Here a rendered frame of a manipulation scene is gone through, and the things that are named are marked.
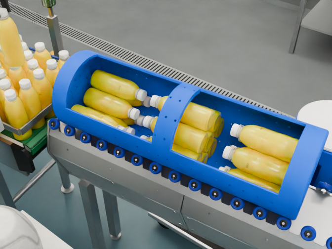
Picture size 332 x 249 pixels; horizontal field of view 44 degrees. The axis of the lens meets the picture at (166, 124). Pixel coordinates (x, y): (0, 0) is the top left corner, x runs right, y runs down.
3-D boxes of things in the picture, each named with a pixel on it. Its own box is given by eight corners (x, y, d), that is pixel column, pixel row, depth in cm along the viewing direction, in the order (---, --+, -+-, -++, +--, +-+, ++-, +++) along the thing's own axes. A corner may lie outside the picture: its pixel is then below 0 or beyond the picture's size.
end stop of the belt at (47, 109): (22, 135, 154) (20, 129, 152) (20, 134, 154) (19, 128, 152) (87, 79, 180) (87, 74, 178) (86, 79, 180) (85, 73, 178)
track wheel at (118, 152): (125, 148, 144) (127, 147, 146) (114, 144, 146) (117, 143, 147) (121, 160, 145) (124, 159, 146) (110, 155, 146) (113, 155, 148)
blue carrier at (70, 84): (288, 239, 122) (310, 180, 102) (60, 138, 154) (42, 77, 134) (314, 173, 140) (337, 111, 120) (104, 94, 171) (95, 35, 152)
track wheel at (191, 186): (202, 181, 133) (204, 180, 135) (189, 176, 135) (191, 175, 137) (197, 193, 134) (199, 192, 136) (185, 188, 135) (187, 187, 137)
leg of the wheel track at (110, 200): (117, 242, 228) (105, 167, 185) (108, 237, 230) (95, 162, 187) (123, 234, 232) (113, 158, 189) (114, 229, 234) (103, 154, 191)
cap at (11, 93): (15, 99, 147) (14, 95, 146) (4, 100, 147) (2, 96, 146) (17, 92, 150) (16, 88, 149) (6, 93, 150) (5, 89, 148)
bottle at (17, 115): (31, 140, 159) (19, 101, 146) (12, 141, 159) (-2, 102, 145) (34, 127, 164) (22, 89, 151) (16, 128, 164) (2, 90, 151)
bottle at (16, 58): (18, 55, 158) (4, 7, 144) (30, 61, 154) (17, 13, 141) (2, 63, 153) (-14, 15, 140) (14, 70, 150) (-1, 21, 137)
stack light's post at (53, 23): (84, 175, 264) (52, 19, 189) (79, 172, 265) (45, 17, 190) (88, 170, 266) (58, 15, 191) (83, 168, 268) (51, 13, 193)
